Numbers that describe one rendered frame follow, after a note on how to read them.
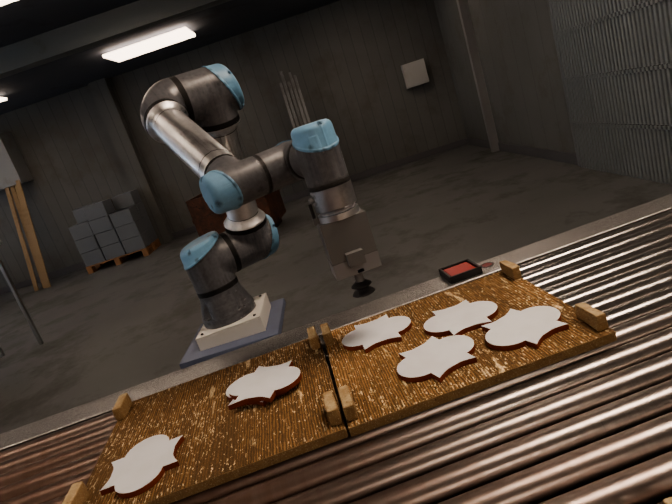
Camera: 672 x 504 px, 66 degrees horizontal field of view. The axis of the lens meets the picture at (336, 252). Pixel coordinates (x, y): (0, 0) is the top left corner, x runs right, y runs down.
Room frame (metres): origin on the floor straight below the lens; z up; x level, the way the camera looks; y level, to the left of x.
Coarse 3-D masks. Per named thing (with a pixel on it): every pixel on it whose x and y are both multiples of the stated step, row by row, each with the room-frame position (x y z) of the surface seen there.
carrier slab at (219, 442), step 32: (288, 352) 0.95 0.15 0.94; (320, 352) 0.90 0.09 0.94; (192, 384) 0.95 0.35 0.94; (224, 384) 0.90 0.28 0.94; (320, 384) 0.78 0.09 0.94; (128, 416) 0.90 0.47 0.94; (160, 416) 0.86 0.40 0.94; (192, 416) 0.82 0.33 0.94; (224, 416) 0.78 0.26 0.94; (256, 416) 0.75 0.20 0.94; (288, 416) 0.72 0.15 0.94; (320, 416) 0.69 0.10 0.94; (128, 448) 0.78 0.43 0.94; (192, 448) 0.72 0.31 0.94; (224, 448) 0.69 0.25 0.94; (256, 448) 0.66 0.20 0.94; (288, 448) 0.64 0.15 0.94; (96, 480) 0.72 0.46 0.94; (160, 480) 0.66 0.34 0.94; (192, 480) 0.64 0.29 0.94; (224, 480) 0.63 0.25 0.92
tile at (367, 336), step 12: (360, 324) 0.95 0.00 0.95; (372, 324) 0.93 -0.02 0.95; (384, 324) 0.91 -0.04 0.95; (396, 324) 0.89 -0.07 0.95; (408, 324) 0.88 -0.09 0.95; (348, 336) 0.91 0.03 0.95; (360, 336) 0.89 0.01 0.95; (372, 336) 0.88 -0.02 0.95; (384, 336) 0.86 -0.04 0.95; (396, 336) 0.85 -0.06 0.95; (348, 348) 0.87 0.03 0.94; (360, 348) 0.86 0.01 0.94; (372, 348) 0.84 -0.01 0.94
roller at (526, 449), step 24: (600, 408) 0.54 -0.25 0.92; (624, 408) 0.52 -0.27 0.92; (648, 408) 0.52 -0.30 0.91; (552, 432) 0.52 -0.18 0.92; (576, 432) 0.51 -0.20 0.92; (600, 432) 0.51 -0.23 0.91; (480, 456) 0.52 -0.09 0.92; (504, 456) 0.51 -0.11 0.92; (528, 456) 0.51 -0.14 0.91; (552, 456) 0.50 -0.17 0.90; (432, 480) 0.51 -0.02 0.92; (456, 480) 0.50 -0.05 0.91; (480, 480) 0.50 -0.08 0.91
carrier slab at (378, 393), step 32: (480, 288) 0.95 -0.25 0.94; (512, 288) 0.91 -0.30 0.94; (416, 320) 0.91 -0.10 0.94; (576, 320) 0.72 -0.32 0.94; (352, 352) 0.86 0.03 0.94; (384, 352) 0.82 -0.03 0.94; (480, 352) 0.72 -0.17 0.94; (512, 352) 0.69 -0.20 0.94; (544, 352) 0.66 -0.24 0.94; (576, 352) 0.66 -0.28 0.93; (352, 384) 0.75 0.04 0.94; (384, 384) 0.72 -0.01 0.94; (416, 384) 0.69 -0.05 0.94; (448, 384) 0.66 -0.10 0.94; (480, 384) 0.65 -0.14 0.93; (384, 416) 0.64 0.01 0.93
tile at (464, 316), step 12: (432, 312) 0.90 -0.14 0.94; (444, 312) 0.88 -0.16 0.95; (456, 312) 0.86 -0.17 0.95; (468, 312) 0.85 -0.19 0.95; (480, 312) 0.83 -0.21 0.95; (492, 312) 0.82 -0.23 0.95; (432, 324) 0.85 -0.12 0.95; (444, 324) 0.83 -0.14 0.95; (456, 324) 0.82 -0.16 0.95; (468, 324) 0.80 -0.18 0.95; (480, 324) 0.80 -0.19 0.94
